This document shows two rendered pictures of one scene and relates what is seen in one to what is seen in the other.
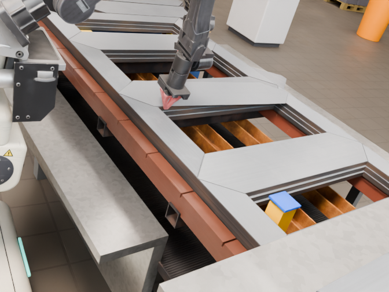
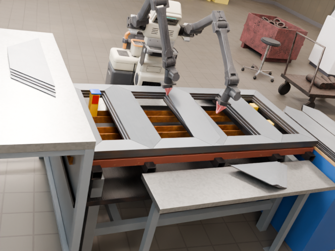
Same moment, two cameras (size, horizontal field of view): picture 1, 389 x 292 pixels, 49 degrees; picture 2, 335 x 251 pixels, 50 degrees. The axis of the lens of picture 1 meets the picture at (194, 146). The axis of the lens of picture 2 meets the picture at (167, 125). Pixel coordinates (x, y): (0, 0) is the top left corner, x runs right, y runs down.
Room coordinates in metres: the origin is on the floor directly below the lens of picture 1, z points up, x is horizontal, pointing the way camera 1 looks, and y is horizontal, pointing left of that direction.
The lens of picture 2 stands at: (1.82, -2.09, 1.90)
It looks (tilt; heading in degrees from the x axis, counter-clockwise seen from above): 29 degrees down; 103
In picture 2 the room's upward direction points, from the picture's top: 15 degrees clockwise
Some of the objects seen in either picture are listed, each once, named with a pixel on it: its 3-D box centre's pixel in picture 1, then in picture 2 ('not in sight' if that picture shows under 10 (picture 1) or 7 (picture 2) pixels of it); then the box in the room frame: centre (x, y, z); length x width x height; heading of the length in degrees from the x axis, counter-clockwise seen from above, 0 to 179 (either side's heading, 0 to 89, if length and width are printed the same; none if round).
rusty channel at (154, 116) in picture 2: not in sight; (175, 116); (1.34, 0.17, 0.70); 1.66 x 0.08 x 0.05; 44
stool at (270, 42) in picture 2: not in sight; (263, 57); (1.70, 3.98, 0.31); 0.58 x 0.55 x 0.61; 30
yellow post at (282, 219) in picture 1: (270, 232); (92, 106); (0.89, -0.26, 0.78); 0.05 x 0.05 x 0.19; 44
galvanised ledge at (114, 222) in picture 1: (48, 120); (181, 101); (1.28, 0.52, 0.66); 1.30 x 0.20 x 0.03; 44
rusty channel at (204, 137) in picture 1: (194, 127); (187, 131); (1.48, 0.02, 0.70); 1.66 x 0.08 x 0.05; 44
